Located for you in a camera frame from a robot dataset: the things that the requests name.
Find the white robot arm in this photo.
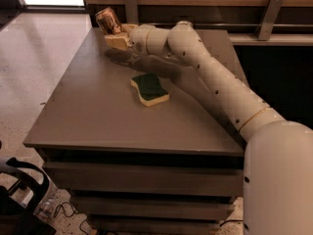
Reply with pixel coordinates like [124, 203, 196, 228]
[105, 22, 313, 235]

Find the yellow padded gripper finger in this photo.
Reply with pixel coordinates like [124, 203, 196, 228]
[121, 23, 137, 33]
[105, 32, 130, 51]

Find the green yellow sponge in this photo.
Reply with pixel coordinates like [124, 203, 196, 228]
[130, 73, 170, 107]

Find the grey drawer cabinet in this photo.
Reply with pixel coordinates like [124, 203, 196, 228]
[24, 28, 244, 235]

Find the left metal bracket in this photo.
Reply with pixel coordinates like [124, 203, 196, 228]
[124, 0, 139, 24]

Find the right metal bracket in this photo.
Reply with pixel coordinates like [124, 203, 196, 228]
[256, 0, 284, 41]

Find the orange soda can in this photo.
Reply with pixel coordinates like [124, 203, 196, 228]
[95, 7, 123, 35]

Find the thin black cable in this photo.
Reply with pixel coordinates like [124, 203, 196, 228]
[52, 201, 96, 235]

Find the metal bracket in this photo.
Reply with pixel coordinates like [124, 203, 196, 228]
[124, 0, 139, 24]
[256, 0, 284, 41]

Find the black power cable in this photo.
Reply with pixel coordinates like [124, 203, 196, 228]
[218, 218, 245, 228]

